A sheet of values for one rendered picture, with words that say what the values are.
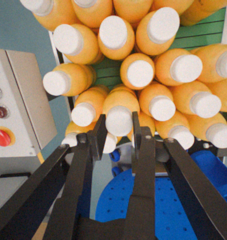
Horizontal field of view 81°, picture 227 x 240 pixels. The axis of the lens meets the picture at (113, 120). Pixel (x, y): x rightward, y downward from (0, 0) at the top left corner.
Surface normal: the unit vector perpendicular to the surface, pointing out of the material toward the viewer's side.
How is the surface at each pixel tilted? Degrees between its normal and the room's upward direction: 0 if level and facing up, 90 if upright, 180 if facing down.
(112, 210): 90
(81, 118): 0
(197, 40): 0
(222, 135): 0
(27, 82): 90
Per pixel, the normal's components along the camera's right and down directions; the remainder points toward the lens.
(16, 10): -0.09, 0.37
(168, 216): -0.11, -0.92
